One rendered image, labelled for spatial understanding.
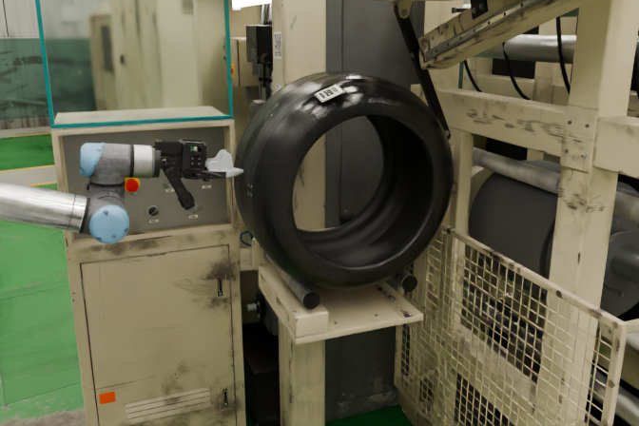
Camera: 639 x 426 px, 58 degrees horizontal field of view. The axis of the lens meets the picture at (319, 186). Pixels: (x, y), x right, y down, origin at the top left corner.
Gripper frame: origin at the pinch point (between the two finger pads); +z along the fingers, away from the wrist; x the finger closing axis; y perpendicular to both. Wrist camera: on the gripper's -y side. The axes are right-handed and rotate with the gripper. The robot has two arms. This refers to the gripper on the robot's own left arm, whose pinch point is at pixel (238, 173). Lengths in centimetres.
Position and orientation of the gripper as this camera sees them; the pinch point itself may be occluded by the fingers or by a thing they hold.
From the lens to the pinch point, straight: 142.6
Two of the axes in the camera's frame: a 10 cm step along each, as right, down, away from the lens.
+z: 9.3, 0.2, 3.7
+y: 1.1, -9.7, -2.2
